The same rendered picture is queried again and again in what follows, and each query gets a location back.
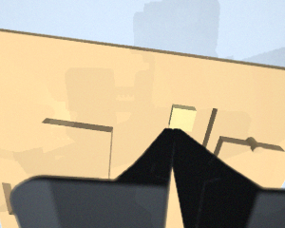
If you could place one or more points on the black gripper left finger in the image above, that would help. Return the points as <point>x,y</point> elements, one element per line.
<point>137,198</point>

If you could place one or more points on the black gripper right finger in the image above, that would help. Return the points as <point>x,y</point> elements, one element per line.
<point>212,194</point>

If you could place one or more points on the pale yellow cube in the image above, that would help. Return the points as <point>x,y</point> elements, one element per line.
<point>182,116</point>

